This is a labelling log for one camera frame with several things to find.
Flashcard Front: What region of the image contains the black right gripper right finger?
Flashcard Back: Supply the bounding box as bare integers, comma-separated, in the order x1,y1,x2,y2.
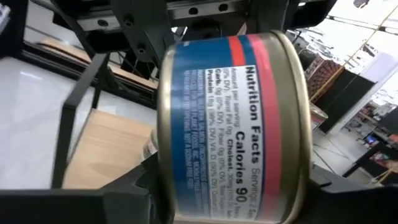
294,164,398,224

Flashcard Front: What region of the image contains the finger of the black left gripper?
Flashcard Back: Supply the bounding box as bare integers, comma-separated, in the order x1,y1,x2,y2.
248,12,298,35
116,18,175,68

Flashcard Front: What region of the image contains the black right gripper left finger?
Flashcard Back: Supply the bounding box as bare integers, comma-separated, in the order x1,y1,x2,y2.
0,154,171,224

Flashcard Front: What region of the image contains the Wild Planet salmon can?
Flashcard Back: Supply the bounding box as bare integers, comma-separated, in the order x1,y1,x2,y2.
141,129,160,163
156,29,313,224

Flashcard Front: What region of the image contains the Bumble Bee tuna can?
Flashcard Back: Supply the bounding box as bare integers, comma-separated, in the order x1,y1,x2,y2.
308,102,330,132

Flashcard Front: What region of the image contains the patterned tapestry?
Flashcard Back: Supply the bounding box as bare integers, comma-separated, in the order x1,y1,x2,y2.
306,57,345,97

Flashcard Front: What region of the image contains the black partition panel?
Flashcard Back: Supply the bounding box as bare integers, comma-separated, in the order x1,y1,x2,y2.
313,70,376,134

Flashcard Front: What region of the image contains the white pillar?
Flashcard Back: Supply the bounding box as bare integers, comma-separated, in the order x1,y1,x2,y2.
329,52,398,136

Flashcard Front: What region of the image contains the black table edge rail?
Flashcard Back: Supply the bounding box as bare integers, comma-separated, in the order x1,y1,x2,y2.
18,40,158,110

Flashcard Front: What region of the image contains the yellow hanging cable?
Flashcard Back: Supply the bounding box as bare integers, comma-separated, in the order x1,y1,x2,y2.
309,4,398,102

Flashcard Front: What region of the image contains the black metal shelf frame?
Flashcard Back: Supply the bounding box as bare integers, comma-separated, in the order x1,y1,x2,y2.
50,52,110,189

